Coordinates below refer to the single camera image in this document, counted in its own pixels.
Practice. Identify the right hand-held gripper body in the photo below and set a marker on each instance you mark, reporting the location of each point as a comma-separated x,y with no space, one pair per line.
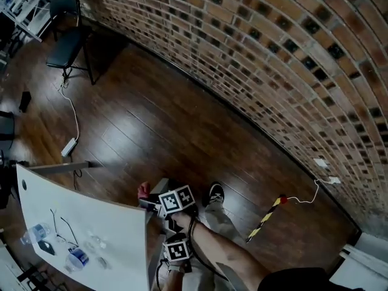
175,200

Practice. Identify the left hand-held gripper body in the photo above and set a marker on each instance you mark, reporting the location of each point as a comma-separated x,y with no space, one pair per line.
177,252

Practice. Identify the red cloth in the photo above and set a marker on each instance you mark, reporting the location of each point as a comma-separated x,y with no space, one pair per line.
144,189

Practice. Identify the grey metal table leg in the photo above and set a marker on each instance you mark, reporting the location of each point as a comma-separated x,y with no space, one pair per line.
155,265
60,167

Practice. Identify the person's left forearm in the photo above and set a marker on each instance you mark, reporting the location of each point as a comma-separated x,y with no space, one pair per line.
174,282

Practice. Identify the person's right hand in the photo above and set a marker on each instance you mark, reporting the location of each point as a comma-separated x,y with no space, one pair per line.
184,220

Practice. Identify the black and white shoe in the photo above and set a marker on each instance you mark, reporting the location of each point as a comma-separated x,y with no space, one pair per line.
213,194

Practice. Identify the person's grey trouser leg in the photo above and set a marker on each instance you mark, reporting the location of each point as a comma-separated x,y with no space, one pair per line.
219,223

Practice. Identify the white table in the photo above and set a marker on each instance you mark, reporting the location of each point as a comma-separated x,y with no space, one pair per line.
100,223

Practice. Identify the black thin-framed glasses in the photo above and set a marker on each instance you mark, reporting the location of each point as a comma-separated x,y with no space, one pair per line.
65,227

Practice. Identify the clear bottle with blue label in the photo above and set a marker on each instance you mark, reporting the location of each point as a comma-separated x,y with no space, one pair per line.
78,259

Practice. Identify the black and yellow striped bar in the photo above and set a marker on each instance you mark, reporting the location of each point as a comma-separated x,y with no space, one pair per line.
265,218

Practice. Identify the white power strip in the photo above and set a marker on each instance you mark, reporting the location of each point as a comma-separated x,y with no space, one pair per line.
69,147

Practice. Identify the flat black pouch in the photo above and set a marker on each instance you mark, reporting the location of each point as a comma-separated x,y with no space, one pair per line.
46,247

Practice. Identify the clear bottle with dark label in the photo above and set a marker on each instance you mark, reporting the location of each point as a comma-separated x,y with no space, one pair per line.
36,232

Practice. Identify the person's black shirt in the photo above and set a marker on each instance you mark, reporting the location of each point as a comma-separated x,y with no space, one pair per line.
318,280

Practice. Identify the small black box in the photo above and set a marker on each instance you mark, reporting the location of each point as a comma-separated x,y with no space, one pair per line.
25,101

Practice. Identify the black folding chair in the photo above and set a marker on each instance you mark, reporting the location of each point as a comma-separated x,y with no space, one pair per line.
65,50

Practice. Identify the white cabinet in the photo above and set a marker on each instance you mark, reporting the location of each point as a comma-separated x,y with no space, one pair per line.
368,253

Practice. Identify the white metal shelf rack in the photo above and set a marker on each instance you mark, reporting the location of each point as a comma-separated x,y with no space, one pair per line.
27,5

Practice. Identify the white wall socket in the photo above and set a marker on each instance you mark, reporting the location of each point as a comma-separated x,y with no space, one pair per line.
320,163

